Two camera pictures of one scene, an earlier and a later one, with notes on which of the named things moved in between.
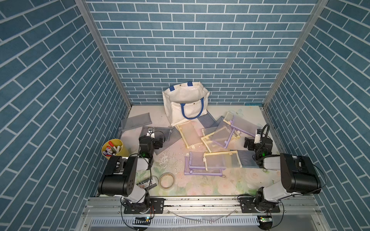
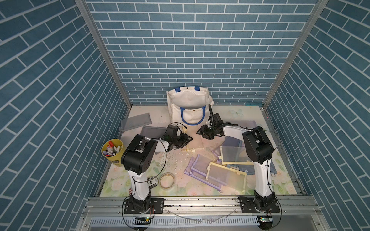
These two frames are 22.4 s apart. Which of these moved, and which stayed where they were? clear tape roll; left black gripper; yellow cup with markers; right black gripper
Moved: right black gripper; left black gripper
Stayed: yellow cup with markers; clear tape roll
